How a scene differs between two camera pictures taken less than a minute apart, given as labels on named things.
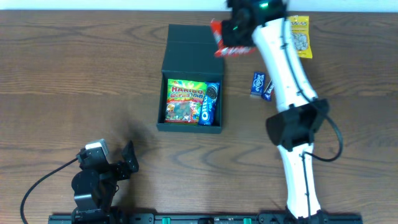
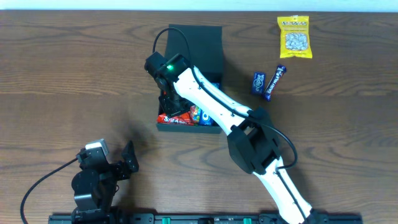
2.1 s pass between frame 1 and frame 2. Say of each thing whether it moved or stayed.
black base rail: stayed
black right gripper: moved
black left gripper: stayed
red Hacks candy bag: moved
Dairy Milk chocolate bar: stayed
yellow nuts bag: stayed
